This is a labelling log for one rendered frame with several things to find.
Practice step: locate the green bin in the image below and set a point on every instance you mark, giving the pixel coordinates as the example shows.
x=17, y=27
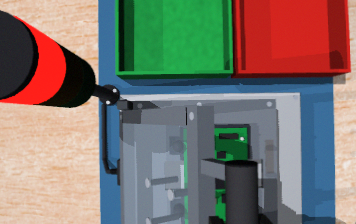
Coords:
x=164, y=39

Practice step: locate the red bin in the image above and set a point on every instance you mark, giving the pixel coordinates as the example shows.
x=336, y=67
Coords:
x=309, y=35

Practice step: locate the green circuit board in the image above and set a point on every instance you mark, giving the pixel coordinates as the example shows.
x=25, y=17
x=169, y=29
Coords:
x=228, y=146

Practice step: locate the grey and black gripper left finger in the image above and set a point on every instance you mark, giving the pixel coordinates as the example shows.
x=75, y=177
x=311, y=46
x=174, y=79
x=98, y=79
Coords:
x=215, y=220

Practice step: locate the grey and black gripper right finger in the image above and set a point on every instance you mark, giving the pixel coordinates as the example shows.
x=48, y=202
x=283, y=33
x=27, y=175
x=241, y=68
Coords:
x=264, y=220

